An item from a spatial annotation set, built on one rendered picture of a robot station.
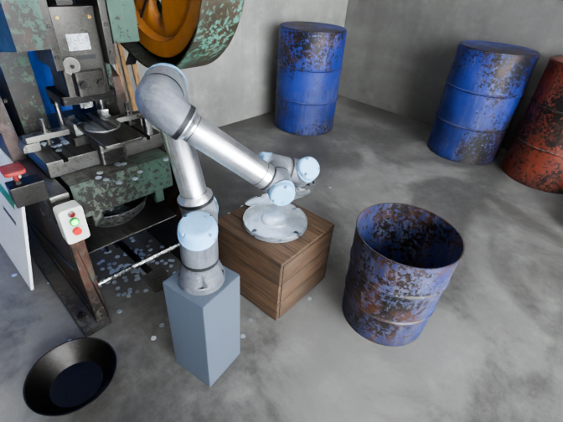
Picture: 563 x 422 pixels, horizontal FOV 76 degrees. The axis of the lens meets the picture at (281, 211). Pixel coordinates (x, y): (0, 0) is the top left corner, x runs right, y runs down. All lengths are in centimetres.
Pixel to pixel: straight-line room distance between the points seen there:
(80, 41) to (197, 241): 81
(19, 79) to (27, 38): 36
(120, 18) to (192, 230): 79
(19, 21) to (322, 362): 155
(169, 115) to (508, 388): 160
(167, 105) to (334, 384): 118
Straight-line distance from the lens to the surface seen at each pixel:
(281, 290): 157
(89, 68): 153
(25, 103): 177
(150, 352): 166
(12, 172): 136
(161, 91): 93
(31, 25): 142
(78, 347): 171
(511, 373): 189
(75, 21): 150
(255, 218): 164
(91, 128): 153
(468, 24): 402
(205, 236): 107
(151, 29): 181
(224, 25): 145
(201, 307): 117
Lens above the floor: 134
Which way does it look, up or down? 35 degrees down
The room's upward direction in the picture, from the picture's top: 4 degrees clockwise
